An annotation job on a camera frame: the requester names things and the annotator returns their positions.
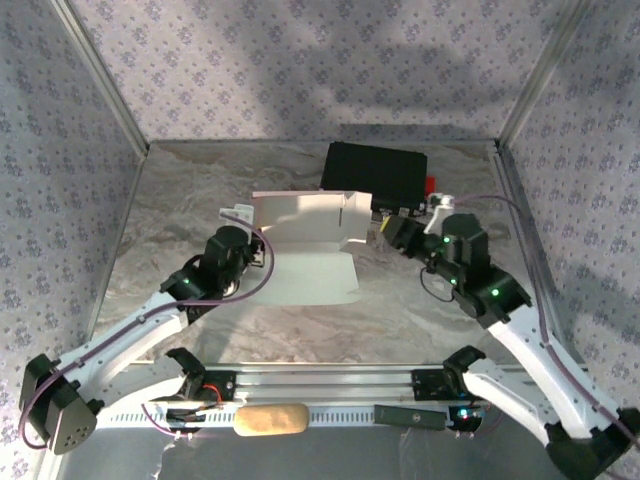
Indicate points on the pink paper box sheet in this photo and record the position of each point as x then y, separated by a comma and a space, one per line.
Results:
310, 270

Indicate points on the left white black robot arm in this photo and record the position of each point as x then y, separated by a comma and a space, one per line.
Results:
125, 330

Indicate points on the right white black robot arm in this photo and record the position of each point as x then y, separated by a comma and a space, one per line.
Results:
540, 360

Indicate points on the red plastic block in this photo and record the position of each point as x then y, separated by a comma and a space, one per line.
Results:
430, 184

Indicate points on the circuit board with green light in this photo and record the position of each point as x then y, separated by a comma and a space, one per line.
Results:
465, 414

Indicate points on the tan oblong sponge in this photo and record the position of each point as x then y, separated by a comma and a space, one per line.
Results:
272, 420

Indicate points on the black rectangular device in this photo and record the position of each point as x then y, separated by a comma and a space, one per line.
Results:
410, 417

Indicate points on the torn clear plastic strip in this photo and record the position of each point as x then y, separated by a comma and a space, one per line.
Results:
406, 440
164, 457

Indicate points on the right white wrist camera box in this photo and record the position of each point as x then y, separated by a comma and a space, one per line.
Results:
440, 210

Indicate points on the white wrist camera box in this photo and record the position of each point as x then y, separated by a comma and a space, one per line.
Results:
239, 212
440, 210

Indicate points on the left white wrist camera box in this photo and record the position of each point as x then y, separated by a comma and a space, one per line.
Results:
239, 212

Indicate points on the aluminium side rail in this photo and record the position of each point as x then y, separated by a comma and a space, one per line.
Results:
505, 165

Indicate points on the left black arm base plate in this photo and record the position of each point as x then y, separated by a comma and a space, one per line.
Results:
227, 385

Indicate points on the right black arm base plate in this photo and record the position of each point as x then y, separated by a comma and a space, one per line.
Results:
425, 385

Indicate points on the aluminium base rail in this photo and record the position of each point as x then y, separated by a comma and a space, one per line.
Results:
325, 380

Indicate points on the right aluminium frame post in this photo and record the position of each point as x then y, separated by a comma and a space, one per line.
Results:
542, 75

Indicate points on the aluminium frame post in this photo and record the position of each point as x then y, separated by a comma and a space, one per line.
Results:
102, 75
542, 75

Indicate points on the left aluminium frame post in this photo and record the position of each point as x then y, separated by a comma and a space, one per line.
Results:
102, 75

